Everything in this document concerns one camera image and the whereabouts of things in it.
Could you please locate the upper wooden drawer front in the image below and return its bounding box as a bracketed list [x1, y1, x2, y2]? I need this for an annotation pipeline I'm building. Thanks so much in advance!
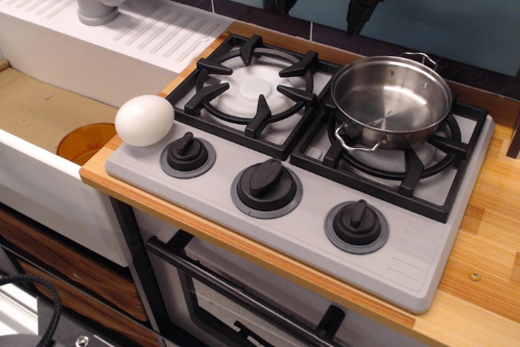
[1, 209, 141, 311]

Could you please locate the wooden drawer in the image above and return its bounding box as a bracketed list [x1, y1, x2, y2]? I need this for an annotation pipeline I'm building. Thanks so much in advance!
[1, 209, 141, 311]
[19, 260, 160, 347]

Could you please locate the white egg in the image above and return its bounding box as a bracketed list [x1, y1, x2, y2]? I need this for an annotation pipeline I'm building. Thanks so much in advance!
[115, 95, 175, 147]

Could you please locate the black right burner grate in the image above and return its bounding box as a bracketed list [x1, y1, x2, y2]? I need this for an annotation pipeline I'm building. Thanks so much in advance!
[290, 94, 488, 223]

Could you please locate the black oven door handle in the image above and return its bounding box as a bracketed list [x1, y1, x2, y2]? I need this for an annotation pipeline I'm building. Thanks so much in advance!
[145, 236, 345, 346]

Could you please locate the black left stove knob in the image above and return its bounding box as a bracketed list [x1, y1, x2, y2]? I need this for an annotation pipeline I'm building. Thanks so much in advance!
[160, 132, 216, 180]

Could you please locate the black burner grate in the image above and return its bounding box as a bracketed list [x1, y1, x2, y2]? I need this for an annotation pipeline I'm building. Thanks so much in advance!
[167, 34, 339, 160]
[290, 94, 488, 223]

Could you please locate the oven door with window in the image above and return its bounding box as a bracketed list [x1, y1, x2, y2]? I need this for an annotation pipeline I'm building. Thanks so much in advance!
[145, 231, 417, 346]

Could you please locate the grey toy stove top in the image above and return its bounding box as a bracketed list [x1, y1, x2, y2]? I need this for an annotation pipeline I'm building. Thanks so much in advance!
[106, 54, 495, 313]

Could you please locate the black middle stove knob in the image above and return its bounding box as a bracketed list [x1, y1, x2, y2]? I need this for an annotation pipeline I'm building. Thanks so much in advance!
[231, 158, 303, 219]

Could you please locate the right teal wall cabinet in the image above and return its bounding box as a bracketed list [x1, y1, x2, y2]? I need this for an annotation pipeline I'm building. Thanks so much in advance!
[288, 0, 519, 76]

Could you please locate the lower wooden drawer front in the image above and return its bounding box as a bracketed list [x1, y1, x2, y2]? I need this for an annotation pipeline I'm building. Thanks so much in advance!
[19, 260, 160, 347]

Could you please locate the black right stove knob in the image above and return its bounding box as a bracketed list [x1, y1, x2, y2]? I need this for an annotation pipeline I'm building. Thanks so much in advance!
[324, 200, 389, 255]

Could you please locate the black left burner grate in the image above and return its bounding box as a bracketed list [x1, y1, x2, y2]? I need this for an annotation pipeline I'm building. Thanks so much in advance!
[167, 34, 339, 160]

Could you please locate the white sink unit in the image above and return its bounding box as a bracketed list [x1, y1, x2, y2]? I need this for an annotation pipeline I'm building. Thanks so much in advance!
[1, 0, 231, 267]

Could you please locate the black braided cable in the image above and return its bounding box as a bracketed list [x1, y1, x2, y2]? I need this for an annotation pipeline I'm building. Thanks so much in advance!
[0, 275, 63, 347]

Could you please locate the black stove knob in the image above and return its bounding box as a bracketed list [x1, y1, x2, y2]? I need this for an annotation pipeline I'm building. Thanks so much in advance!
[324, 200, 389, 255]
[231, 158, 303, 219]
[160, 132, 216, 180]

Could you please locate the stainless steel pot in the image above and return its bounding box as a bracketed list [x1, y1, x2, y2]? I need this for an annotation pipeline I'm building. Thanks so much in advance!
[330, 56, 454, 153]

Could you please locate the brass screw in countertop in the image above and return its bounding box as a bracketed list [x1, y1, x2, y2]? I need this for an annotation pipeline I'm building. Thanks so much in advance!
[470, 272, 481, 281]

